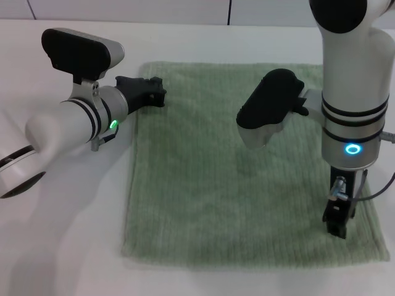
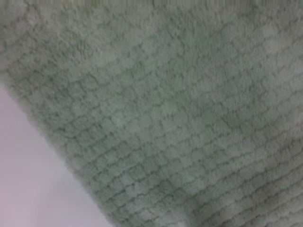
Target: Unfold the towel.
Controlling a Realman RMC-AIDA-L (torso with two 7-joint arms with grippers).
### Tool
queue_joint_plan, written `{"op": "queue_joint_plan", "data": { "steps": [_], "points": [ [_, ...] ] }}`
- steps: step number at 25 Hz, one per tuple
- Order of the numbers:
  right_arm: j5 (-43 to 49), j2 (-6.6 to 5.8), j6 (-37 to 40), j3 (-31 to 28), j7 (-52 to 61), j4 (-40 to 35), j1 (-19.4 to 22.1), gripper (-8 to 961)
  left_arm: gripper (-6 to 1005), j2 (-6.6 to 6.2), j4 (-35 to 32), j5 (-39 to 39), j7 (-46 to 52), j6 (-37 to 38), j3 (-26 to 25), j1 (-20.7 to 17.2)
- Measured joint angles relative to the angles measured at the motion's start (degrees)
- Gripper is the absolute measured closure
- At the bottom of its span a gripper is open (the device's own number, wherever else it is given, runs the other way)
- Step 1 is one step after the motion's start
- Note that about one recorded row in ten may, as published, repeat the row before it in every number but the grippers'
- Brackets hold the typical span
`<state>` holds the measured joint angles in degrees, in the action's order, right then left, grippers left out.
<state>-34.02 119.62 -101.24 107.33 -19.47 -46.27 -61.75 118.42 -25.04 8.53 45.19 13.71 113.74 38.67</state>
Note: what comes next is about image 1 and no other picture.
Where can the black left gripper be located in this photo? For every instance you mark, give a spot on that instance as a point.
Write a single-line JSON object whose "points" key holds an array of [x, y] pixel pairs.
{"points": [[135, 92]]}

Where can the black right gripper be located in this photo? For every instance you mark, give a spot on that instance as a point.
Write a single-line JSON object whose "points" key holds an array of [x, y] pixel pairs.
{"points": [[339, 209]]}

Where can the green terry towel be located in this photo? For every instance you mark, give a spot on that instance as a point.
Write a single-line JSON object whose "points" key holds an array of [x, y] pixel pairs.
{"points": [[216, 191]]}

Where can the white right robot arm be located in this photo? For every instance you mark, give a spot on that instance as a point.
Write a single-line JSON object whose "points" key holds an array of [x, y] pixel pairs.
{"points": [[351, 92]]}

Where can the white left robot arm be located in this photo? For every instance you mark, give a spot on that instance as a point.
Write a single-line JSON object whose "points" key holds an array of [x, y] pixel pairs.
{"points": [[61, 123]]}

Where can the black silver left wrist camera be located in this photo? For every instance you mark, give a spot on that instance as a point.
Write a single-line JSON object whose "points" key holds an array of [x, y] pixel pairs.
{"points": [[77, 52]]}

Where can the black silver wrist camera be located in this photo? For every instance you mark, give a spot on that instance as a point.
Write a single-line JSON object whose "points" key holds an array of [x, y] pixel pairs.
{"points": [[268, 108], [77, 52]]}

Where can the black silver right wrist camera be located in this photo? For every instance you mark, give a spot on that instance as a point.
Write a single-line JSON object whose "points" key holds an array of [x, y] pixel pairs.
{"points": [[268, 108]]}

